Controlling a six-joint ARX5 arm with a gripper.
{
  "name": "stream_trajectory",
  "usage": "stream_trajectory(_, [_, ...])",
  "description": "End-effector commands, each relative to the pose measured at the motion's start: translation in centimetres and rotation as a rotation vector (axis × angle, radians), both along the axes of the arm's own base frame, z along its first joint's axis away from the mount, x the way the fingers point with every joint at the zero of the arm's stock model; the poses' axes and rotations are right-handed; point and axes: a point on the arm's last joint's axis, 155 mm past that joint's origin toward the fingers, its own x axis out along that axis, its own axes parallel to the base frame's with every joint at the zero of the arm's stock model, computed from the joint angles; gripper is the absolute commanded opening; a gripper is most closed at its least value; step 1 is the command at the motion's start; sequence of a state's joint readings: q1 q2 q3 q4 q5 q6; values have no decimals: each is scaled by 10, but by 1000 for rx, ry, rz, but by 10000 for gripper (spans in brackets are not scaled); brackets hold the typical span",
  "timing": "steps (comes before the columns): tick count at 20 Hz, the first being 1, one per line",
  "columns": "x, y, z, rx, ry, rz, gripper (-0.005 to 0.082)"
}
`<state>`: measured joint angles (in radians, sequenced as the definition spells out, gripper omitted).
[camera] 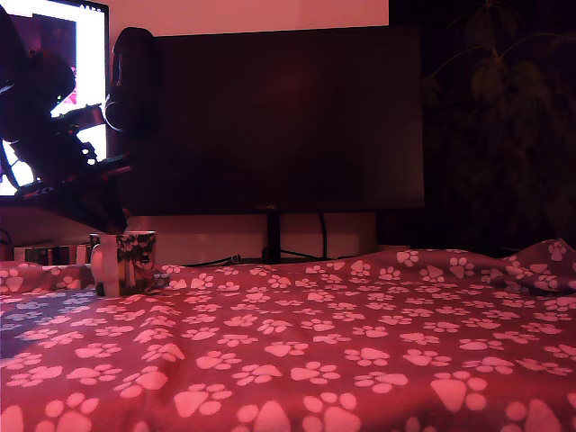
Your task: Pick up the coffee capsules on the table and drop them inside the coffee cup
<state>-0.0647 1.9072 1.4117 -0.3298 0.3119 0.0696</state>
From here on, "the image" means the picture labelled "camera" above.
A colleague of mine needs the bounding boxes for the black headphones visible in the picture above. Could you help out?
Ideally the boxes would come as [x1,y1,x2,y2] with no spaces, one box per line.
[103,26,158,139]

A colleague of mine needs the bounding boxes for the bright-screen computer monitor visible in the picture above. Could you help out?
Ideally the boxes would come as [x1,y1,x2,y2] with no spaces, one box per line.
[0,0,112,208]

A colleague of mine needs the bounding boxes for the black monitor stand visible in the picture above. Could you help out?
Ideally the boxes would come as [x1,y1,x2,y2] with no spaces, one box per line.
[262,212,337,265]

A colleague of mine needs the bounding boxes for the dark Huawei computer monitor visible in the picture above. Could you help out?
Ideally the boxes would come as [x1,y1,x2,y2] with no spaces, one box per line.
[112,24,427,216]

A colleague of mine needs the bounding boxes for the paw print fleece cloth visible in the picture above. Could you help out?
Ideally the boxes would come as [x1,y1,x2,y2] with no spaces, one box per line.
[0,238,576,432]

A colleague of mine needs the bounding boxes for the leafy house plant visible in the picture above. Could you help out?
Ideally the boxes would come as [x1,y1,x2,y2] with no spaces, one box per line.
[422,0,576,256]

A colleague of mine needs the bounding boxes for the floral mug with white handle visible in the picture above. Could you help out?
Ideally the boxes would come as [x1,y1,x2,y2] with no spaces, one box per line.
[88,229,158,298]

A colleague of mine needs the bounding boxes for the wrist camera box on bracket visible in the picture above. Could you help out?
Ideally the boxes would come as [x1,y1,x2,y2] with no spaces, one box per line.
[62,103,105,132]

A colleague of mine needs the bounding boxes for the cable with white plug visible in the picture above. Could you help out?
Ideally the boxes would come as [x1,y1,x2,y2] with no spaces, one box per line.
[182,253,266,267]

